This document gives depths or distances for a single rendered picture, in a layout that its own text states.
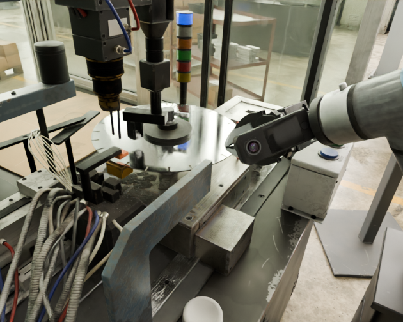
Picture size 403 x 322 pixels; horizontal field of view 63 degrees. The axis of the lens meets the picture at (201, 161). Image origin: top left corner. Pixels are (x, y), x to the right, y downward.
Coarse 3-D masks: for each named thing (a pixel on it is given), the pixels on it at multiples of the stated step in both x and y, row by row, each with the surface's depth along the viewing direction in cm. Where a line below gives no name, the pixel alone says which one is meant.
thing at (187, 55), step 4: (176, 48) 94; (176, 52) 95; (180, 52) 93; (184, 52) 93; (188, 52) 93; (176, 56) 95; (180, 56) 93; (184, 56) 93; (188, 56) 94; (180, 60) 94; (184, 60) 94; (188, 60) 94
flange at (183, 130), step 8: (176, 120) 73; (184, 120) 77; (144, 128) 73; (152, 128) 72; (160, 128) 72; (168, 128) 72; (176, 128) 73; (184, 128) 73; (192, 128) 74; (152, 136) 70; (160, 136) 70; (168, 136) 70; (176, 136) 70; (184, 136) 71
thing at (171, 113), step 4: (172, 104) 75; (148, 108) 72; (164, 108) 72; (168, 108) 72; (172, 108) 72; (168, 112) 70; (172, 112) 71; (176, 112) 71; (180, 112) 71; (184, 112) 71; (168, 116) 71; (172, 116) 71; (180, 116) 71; (184, 116) 71; (188, 116) 71; (168, 120) 71; (172, 120) 72
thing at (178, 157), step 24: (120, 120) 78; (192, 120) 80; (216, 120) 80; (96, 144) 68; (120, 144) 68; (144, 144) 68; (168, 144) 69; (192, 144) 69; (216, 144) 70; (144, 168) 61; (192, 168) 62
